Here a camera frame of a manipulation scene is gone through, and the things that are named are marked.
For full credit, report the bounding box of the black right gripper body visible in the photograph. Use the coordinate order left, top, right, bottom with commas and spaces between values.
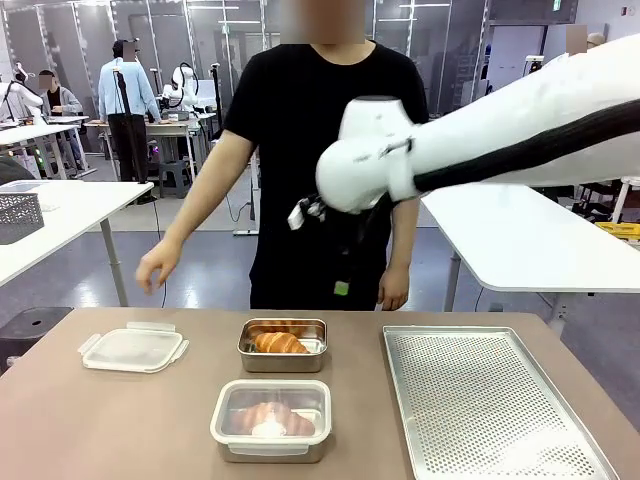
339, 217, 375, 262

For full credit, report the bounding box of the golden croissant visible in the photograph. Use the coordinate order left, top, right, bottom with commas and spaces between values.
252, 330, 311, 355
232, 401, 317, 437

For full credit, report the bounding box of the translucent white clip lid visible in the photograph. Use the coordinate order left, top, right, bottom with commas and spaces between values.
209, 378, 334, 457
77, 321, 190, 375

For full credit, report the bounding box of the person's right forearm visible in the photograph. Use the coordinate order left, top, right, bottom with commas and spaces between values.
159, 164, 241, 251

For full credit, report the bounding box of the person's left forearm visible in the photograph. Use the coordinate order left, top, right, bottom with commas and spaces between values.
391, 199, 422, 271

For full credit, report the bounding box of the stainless steel food container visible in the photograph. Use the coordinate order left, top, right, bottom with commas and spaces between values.
215, 387, 331, 464
237, 317, 329, 374

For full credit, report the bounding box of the person's left hand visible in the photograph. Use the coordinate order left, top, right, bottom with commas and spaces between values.
377, 263, 412, 312

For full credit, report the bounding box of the person's right hand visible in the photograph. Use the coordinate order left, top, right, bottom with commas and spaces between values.
135, 238, 184, 296

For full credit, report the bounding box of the person torso black t-shirt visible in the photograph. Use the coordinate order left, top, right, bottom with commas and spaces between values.
222, 39, 431, 311

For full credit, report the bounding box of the white curved-edge table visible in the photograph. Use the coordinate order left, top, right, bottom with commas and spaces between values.
419, 182, 640, 326

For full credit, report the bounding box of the grey plastic step stool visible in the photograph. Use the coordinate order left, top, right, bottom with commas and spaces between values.
158, 160, 194, 200

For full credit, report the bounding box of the perforated metal baking tray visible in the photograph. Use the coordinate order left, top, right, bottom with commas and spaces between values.
382, 325, 621, 480

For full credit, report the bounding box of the wood-top background table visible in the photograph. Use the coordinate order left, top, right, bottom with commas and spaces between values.
84, 112, 219, 166

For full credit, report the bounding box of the black tripod stand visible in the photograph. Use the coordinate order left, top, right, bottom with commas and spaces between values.
113, 69, 147, 185

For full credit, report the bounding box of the bystander in light blue shirt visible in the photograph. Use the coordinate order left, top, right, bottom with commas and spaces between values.
97, 38, 162, 184

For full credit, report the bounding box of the white side table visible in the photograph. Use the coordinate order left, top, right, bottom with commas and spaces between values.
0, 179, 155, 307

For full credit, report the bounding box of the bystander in white top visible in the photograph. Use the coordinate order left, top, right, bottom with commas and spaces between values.
565, 24, 607, 57

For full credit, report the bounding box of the black round stool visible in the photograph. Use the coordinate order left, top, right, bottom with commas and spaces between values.
0, 306, 74, 374

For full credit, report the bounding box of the seated bystander grey jacket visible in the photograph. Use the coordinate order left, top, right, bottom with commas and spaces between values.
37, 69, 84, 171

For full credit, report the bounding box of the grey woven basket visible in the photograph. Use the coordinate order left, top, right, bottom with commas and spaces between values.
0, 192, 45, 246

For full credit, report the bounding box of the white background work table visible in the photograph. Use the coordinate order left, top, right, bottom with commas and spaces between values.
0, 123, 85, 180

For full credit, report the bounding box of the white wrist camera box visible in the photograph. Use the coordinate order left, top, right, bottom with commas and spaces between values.
287, 197, 327, 231

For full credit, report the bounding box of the black braided cable sleeve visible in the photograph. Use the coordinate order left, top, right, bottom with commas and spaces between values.
369, 97, 640, 236

